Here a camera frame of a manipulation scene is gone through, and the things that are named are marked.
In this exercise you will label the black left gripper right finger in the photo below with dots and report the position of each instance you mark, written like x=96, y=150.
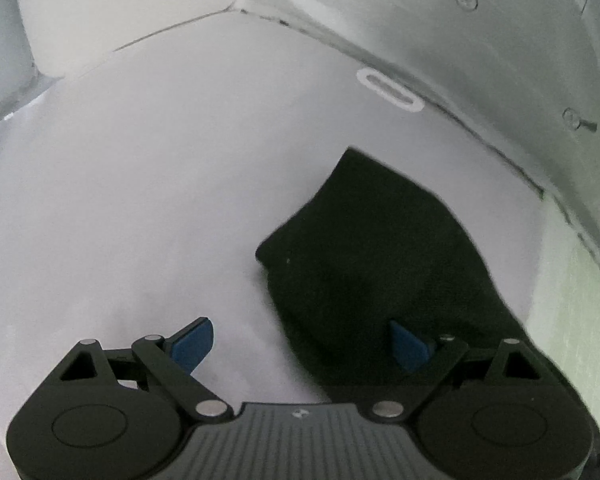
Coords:
x=425, y=367

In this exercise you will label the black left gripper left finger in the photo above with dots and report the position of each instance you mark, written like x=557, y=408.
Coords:
x=150, y=379

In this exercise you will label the black knit garment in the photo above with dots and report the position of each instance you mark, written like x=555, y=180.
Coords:
x=371, y=248

